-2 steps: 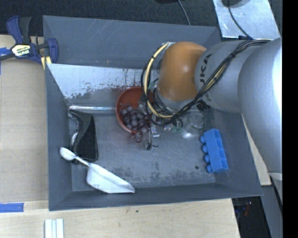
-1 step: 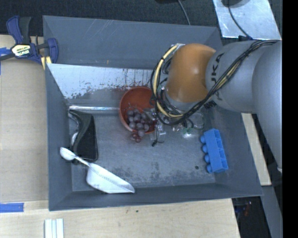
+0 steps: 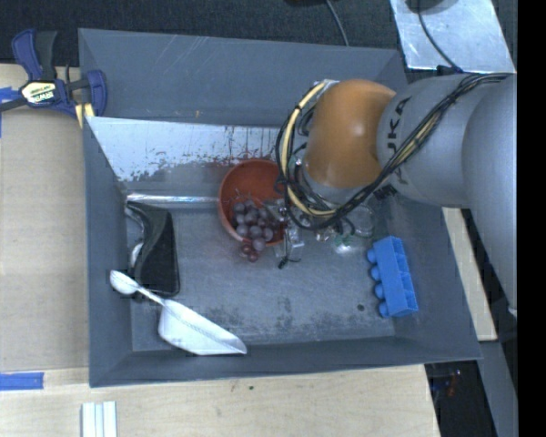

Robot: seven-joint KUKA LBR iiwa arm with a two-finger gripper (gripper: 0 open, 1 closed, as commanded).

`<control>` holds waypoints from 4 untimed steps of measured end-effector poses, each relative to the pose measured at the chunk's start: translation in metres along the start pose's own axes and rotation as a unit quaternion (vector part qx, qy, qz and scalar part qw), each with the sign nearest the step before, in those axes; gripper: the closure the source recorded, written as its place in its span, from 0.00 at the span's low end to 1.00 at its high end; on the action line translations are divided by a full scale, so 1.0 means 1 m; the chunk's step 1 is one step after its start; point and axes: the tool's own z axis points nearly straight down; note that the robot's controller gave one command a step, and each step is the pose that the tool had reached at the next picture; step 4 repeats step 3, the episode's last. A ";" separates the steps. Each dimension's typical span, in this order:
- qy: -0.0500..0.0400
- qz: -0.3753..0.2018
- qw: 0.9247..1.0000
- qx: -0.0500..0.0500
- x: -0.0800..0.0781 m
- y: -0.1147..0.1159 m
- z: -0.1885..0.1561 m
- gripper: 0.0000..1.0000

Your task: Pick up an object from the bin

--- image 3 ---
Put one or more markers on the dark red toy grapes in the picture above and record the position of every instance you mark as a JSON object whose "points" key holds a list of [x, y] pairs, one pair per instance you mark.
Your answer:
{"points": [[252, 226]]}

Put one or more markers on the white plastic scoop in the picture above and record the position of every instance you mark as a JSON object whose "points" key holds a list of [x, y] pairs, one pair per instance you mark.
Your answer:
{"points": [[191, 328]]}

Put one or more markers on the orange plastic cup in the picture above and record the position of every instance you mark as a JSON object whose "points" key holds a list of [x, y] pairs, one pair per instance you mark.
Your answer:
{"points": [[248, 180]]}

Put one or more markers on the clear glass cup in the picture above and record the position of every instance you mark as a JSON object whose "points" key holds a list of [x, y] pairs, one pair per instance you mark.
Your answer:
{"points": [[364, 226]]}

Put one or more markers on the grey metal bin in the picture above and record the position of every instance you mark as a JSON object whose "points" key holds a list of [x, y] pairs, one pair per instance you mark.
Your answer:
{"points": [[300, 289]]}

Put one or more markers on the black glossy case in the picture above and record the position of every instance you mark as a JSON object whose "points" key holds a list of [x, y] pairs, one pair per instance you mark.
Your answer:
{"points": [[161, 253]]}

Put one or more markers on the blue toy building brick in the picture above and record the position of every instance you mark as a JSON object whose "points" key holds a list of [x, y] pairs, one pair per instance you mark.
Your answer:
{"points": [[396, 276]]}

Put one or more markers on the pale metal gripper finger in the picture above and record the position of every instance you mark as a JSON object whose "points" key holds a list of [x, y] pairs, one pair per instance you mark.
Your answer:
{"points": [[281, 212], [294, 244]]}

